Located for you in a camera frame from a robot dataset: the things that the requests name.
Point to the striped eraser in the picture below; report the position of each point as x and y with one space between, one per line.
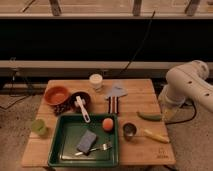
113 105

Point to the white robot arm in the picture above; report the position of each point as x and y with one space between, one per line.
186 81

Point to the white paper cup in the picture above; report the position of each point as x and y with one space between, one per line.
96 81

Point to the small metal cup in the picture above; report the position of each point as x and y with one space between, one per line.
129 131

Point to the green plastic cup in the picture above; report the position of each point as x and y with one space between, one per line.
38 126

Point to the light blue cloth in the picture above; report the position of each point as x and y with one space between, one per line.
117 90

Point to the dark brown bowl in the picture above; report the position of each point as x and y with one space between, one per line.
86 100

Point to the white plastic utensil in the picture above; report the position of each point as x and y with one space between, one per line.
83 110

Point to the orange ball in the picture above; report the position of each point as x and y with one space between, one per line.
107 124

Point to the dark grape bunch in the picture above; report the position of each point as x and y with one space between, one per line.
59 109

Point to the orange bowl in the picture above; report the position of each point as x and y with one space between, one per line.
56 95

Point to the blue sponge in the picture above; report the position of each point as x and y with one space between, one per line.
86 141

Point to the silver fork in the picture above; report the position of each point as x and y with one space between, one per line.
102 147

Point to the green tray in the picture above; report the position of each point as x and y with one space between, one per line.
68 132

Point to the yellow banana toy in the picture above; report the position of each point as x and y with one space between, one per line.
156 137

